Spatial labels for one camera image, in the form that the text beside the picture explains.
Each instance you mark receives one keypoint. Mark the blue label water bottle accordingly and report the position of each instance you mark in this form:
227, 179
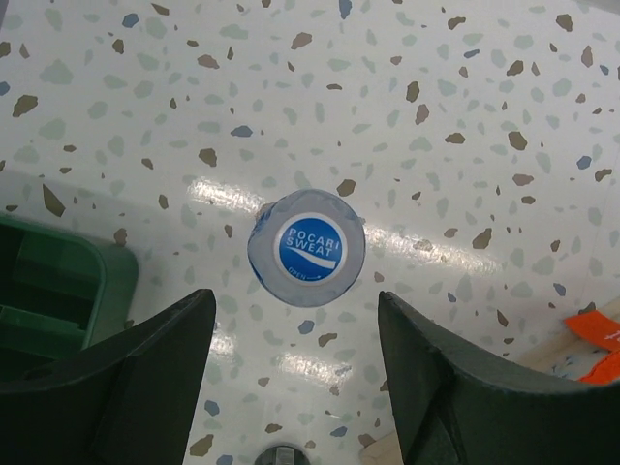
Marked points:
308, 248

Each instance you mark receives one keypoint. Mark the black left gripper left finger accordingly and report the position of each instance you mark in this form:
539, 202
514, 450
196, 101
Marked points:
129, 399

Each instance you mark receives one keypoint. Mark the black gold drink can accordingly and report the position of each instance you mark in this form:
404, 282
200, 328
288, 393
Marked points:
282, 455

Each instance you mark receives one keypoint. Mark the green compartment tray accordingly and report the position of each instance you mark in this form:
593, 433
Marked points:
60, 293

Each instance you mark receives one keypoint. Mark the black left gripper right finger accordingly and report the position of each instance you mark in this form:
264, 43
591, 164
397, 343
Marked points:
484, 387

